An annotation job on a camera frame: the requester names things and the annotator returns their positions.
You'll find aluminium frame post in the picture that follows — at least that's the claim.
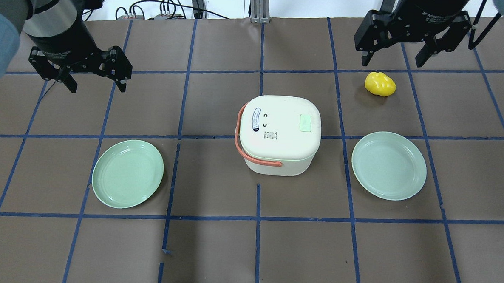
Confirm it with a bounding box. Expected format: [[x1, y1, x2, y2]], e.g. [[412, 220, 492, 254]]
[[249, 0, 271, 24]]

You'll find green plate near left arm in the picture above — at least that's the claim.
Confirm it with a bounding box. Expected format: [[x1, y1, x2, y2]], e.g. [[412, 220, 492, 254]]
[[91, 139, 164, 209]]

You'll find orange rice cooker handle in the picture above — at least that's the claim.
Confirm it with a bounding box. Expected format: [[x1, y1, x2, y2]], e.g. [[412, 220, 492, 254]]
[[234, 104, 283, 167]]

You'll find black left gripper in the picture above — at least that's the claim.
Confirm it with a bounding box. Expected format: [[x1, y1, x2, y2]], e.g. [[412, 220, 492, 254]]
[[28, 46, 133, 93]]

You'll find white rice cooker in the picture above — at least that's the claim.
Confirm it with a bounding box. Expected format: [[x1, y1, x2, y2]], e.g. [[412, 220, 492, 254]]
[[240, 95, 322, 177]]

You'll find yellow toy bell pepper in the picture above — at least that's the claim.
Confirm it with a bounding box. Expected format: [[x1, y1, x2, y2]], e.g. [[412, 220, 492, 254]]
[[365, 72, 396, 97]]

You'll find black power adapter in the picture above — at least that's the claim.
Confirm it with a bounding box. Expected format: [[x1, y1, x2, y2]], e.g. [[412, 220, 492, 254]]
[[191, 0, 205, 19]]

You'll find black cable bundle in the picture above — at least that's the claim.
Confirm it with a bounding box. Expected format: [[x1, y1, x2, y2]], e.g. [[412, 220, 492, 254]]
[[115, 0, 231, 25]]

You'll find green plate near right arm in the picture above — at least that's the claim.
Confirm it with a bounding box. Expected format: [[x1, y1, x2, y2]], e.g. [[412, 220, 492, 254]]
[[351, 131, 427, 201]]

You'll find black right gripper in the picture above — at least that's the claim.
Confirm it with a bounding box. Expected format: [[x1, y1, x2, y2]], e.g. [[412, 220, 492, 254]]
[[354, 3, 472, 68]]

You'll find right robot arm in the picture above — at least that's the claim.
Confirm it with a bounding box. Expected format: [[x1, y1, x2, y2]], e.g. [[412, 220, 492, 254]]
[[354, 0, 504, 68]]

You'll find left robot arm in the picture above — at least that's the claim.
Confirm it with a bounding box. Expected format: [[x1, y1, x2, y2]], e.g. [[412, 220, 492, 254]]
[[0, 0, 133, 93]]

